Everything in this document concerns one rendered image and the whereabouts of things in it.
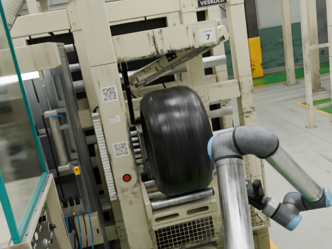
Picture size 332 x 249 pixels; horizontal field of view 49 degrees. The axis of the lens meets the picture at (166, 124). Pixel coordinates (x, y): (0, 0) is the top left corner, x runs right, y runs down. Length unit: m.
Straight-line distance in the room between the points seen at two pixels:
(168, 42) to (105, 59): 0.45
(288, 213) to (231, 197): 0.47
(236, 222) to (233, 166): 0.21
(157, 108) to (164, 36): 0.50
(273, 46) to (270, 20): 0.80
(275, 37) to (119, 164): 10.41
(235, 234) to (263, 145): 0.35
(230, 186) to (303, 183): 0.40
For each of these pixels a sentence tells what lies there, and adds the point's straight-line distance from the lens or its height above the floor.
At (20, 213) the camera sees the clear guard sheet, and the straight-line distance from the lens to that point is 1.17.
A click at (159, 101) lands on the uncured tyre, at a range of 1.78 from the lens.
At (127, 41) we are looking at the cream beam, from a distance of 2.05.
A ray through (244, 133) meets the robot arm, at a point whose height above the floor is 1.33.
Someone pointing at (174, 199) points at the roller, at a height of 0.91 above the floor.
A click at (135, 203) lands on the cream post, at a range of 1.98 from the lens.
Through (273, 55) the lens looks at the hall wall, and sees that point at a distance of 11.99.
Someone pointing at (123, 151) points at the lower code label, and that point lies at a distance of 1.87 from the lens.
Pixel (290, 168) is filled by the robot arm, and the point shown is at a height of 1.13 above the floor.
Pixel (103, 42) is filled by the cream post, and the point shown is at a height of 1.76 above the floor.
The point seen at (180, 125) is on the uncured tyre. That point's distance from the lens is 1.70.
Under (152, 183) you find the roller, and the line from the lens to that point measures 2.17.
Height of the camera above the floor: 1.75
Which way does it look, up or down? 14 degrees down
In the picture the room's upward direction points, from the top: 10 degrees counter-clockwise
